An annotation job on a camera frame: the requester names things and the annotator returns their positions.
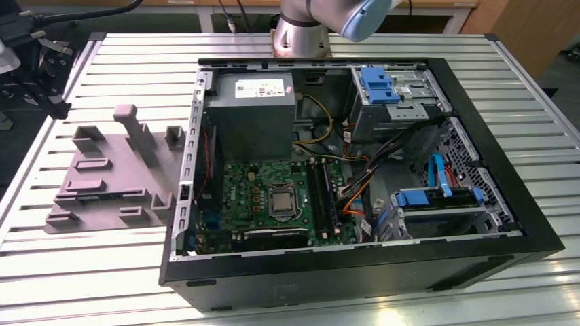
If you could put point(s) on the metal disk bay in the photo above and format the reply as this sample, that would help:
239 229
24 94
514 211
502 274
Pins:
444 212

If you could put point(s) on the black CPU socket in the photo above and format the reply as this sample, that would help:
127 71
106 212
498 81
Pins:
283 189

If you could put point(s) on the silver CPU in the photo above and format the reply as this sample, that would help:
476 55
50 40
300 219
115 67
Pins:
284 202

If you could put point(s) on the grey stand foot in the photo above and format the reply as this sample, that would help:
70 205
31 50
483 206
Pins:
6 122

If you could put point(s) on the grey power supply unit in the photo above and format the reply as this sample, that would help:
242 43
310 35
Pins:
250 132

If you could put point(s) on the metal drive cage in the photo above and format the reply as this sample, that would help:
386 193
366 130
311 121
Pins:
408 112

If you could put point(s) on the brown wooden cabinet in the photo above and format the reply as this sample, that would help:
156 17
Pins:
522 30

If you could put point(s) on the blue disk carrier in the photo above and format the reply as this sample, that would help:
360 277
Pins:
412 198

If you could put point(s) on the black PC case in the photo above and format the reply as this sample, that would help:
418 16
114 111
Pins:
318 282

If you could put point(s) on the black graphics card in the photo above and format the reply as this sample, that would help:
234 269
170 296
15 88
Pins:
276 240

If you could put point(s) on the green motherboard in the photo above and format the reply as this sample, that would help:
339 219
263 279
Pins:
240 183

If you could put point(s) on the blue drive bracket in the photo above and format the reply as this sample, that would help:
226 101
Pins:
378 91

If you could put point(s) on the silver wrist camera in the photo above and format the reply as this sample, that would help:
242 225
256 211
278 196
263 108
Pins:
10 59

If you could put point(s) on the black case fan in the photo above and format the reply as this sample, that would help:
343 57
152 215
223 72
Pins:
215 163

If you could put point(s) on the grey parts rack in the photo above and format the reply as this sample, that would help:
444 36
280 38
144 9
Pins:
118 163

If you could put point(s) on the blue video port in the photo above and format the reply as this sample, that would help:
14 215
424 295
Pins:
211 222

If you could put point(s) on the white-latched RAM slot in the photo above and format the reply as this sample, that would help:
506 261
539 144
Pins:
319 203
338 231

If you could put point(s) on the white desk frame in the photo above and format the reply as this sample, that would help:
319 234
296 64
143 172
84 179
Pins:
206 20

